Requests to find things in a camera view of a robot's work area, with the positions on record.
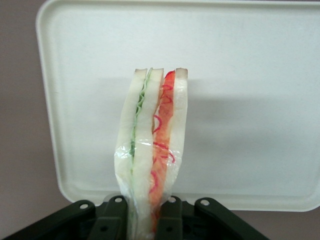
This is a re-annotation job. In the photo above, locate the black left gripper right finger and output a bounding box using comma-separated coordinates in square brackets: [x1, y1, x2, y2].
[154, 195, 271, 240]

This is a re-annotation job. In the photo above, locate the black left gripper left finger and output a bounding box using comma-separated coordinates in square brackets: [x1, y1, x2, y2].
[0, 195, 130, 240]

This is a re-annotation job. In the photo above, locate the layered sandwich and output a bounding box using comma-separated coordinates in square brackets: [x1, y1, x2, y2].
[113, 67, 189, 240]

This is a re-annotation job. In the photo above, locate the white rectangular plastic tray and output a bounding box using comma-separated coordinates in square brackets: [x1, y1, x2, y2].
[35, 0, 320, 213]

